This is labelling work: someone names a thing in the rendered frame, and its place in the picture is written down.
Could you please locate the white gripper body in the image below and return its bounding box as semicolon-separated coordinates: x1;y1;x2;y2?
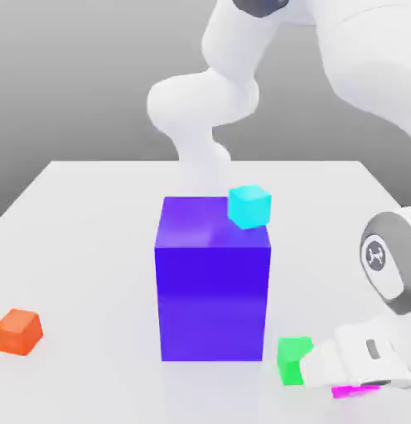
299;340;411;391

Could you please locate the small magenta cube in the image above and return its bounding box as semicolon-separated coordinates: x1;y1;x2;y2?
331;384;381;399

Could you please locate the small green cube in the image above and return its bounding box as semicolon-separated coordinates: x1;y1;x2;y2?
276;336;315;388

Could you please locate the small cyan cube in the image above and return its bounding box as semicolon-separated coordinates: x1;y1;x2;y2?
227;184;273;230

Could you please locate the small orange cube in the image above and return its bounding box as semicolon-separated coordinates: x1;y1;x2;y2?
0;308;45;357

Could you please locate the large purple box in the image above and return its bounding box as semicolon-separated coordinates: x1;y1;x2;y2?
154;195;272;363

